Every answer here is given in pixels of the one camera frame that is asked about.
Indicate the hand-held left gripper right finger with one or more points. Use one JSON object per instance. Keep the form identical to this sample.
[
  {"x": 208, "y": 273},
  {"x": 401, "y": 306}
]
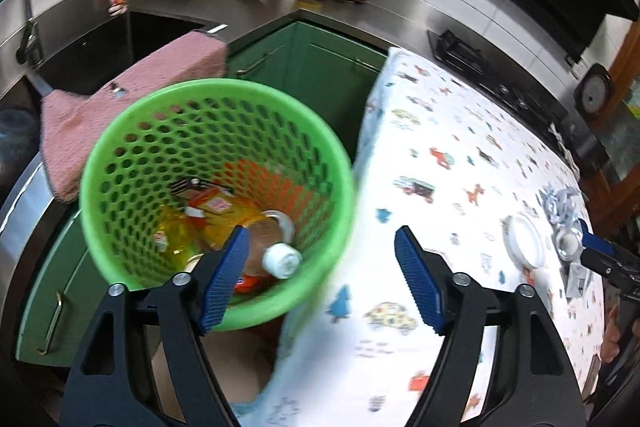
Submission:
[{"x": 417, "y": 282}]

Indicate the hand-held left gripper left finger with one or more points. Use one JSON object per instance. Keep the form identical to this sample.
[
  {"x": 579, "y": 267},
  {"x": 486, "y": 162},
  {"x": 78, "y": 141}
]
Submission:
[{"x": 225, "y": 277}]

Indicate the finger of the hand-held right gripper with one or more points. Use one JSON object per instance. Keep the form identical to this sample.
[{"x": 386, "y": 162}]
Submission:
[
  {"x": 605, "y": 263},
  {"x": 597, "y": 239}
]

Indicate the brown tea plastic bottle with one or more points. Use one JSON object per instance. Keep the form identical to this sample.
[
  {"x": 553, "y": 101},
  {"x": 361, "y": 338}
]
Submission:
[{"x": 260, "y": 247}]

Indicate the yellow plastic wrapper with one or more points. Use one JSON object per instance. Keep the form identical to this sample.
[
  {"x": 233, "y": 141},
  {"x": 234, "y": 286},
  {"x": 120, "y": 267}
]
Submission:
[{"x": 175, "y": 232}]

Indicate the white paper cup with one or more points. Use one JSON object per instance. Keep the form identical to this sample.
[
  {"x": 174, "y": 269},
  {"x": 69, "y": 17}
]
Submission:
[{"x": 522, "y": 239}]

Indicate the orange snack bag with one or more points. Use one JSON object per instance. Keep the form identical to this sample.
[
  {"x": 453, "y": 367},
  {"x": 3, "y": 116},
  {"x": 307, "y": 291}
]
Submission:
[{"x": 250, "y": 177}]

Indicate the green perforated plastic basket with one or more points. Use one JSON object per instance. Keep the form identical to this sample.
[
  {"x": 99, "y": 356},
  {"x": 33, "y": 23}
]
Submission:
[{"x": 150, "y": 147}]

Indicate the person's right hand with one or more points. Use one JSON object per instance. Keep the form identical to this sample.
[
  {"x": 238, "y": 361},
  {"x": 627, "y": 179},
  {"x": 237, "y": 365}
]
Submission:
[{"x": 609, "y": 337}]

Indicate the clear plastic package box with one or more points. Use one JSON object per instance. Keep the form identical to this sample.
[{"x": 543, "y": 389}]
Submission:
[{"x": 577, "y": 279}]

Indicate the black box appliance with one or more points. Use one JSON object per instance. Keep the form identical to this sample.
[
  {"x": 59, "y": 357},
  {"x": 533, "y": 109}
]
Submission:
[{"x": 582, "y": 142}]

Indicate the wooden glass door cabinet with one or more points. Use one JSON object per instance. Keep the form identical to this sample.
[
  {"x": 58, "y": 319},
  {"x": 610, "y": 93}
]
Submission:
[{"x": 625, "y": 122}]

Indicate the white cartoon printed tablecloth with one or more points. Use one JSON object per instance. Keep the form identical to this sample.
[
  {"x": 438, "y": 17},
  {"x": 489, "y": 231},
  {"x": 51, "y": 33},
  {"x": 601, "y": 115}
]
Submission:
[{"x": 450, "y": 147}]

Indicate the black rice cooker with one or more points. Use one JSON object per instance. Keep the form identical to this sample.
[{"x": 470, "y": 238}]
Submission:
[{"x": 592, "y": 89}]

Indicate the pink towel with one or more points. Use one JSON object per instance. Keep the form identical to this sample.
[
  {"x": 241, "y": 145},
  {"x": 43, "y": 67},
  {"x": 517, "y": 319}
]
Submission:
[{"x": 175, "y": 57}]

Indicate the black gas stove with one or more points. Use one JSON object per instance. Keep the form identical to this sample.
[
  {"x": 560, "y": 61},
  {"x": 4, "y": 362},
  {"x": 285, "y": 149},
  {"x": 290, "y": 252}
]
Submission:
[{"x": 460, "y": 54}]

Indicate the green kitchen cabinet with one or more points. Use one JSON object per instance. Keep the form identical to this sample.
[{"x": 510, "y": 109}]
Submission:
[{"x": 310, "y": 57}]

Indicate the kitchen sink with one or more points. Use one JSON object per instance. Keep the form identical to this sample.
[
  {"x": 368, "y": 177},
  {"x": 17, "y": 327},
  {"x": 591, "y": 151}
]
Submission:
[{"x": 125, "y": 42}]

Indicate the small red white figurine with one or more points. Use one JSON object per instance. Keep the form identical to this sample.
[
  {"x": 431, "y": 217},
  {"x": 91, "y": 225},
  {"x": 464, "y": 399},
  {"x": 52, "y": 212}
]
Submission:
[{"x": 118, "y": 2}]

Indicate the metal faucet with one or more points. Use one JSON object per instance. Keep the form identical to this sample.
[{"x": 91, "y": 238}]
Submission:
[{"x": 27, "y": 37}]

